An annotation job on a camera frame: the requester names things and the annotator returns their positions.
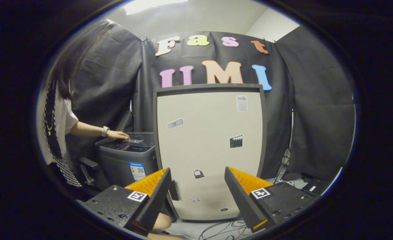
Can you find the black device box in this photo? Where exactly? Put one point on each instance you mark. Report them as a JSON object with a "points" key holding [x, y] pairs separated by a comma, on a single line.
{"points": [[314, 186]]}

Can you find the dark washing machine lid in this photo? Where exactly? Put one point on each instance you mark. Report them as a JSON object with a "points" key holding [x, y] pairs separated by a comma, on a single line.
{"points": [[143, 138]]}

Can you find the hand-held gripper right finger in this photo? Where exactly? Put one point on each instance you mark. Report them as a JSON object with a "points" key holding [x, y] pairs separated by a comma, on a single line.
{"points": [[239, 196]]}

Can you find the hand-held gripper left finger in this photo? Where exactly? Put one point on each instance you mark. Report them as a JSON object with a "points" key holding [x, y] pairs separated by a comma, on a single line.
{"points": [[156, 196]]}

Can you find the ceiling light panel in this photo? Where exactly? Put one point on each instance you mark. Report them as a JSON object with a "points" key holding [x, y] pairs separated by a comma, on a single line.
{"points": [[154, 6]]}

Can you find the white wristwatch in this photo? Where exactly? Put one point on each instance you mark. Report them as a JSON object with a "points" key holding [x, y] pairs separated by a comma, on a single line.
{"points": [[105, 131]]}

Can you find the person's bare knee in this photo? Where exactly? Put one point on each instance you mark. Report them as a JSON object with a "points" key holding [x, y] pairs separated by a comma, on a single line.
{"points": [[163, 221]]}

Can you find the black backdrop cloth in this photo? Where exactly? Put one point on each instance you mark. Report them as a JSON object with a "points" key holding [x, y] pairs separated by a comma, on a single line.
{"points": [[316, 106]]}

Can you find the grey washing machine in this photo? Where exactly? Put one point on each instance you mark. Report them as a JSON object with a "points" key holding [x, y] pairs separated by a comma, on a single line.
{"points": [[116, 166]]}

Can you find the black office chair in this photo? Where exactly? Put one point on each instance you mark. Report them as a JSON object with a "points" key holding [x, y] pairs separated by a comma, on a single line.
{"points": [[89, 165]]}

